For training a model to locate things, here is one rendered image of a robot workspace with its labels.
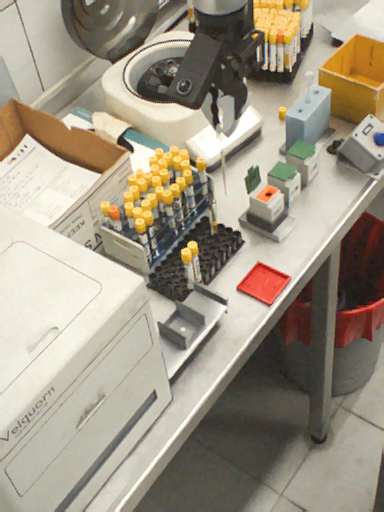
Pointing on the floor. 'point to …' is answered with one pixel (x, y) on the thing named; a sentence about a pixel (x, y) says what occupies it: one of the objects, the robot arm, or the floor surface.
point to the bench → (329, 262)
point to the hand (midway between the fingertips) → (220, 131)
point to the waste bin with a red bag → (288, 329)
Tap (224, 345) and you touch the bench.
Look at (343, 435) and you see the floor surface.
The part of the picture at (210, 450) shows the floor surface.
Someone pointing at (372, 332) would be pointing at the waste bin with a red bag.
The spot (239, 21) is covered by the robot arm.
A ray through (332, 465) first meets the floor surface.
